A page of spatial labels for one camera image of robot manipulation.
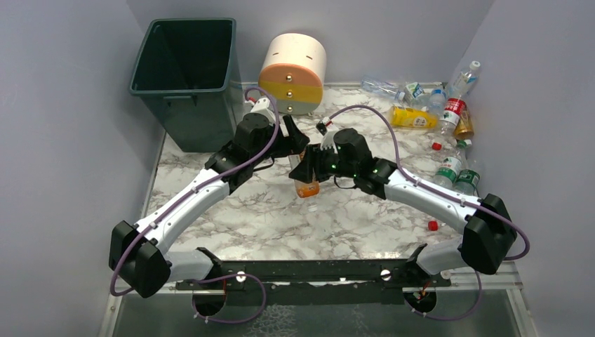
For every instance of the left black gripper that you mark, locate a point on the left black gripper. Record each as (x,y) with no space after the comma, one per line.
(294,137)

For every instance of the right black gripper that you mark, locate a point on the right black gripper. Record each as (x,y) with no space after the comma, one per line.
(309,161)

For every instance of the orange drink bottle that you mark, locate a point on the orange drink bottle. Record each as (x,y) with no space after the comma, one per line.
(303,190)

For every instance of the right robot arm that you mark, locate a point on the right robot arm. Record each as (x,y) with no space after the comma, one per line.
(484,226)

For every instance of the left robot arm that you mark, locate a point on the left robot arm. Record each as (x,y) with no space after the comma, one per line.
(140,253)

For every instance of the dark green plastic bin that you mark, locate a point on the dark green plastic bin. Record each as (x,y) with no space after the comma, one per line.
(187,74)

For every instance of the round pastel drawer cabinet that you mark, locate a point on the round pastel drawer cabinet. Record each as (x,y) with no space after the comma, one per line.
(293,72)

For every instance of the clear bottle at back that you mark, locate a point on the clear bottle at back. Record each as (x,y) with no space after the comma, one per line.
(383,88)

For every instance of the yellow drink bottle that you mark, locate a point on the yellow drink bottle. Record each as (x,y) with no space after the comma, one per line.
(406,117)

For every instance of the loose red bottle cap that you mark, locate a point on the loose red bottle cap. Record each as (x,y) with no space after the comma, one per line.
(433,225)

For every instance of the green label water bottle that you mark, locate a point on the green label water bottle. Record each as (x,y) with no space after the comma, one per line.
(451,165)

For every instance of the blue cap clear bottle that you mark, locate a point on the blue cap clear bottle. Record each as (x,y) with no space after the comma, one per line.
(436,101)

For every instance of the red label clear bottle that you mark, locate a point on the red label clear bottle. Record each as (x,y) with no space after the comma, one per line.
(448,121)

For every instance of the amber tea bottle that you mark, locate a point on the amber tea bottle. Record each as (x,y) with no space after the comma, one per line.
(464,129)

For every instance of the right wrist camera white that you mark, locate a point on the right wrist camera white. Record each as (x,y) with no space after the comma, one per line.
(327,129)

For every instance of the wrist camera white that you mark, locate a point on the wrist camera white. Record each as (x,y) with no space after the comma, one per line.
(327,129)
(264,107)

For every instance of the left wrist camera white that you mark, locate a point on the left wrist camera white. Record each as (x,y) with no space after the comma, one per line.
(264,107)

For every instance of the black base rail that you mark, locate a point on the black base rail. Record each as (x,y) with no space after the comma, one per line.
(312,270)

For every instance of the aluminium frame rail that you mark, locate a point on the aluminium frame rail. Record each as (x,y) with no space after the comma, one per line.
(459,279)

